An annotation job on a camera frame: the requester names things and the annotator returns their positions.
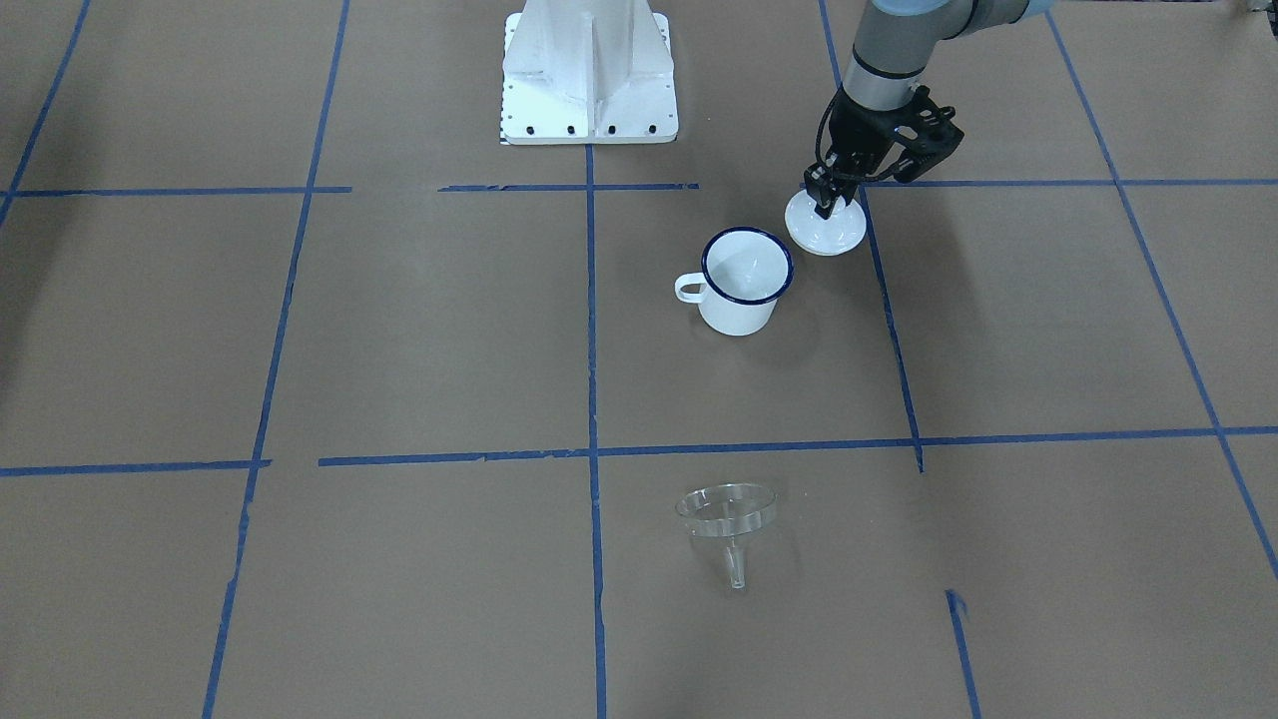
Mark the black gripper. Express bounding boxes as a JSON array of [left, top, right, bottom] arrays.
[[805, 86, 915, 222]]

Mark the white enamel cup blue rim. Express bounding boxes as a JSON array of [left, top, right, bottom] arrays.
[[674, 227, 794, 337]]

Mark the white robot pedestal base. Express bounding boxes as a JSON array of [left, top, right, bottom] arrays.
[[498, 1, 680, 146]]

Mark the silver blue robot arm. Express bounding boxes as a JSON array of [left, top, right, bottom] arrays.
[[804, 1, 1051, 220]]

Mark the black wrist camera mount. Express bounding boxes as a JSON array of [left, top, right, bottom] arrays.
[[889, 86, 964, 184]]

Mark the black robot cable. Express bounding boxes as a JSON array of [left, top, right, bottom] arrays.
[[815, 88, 849, 181]]

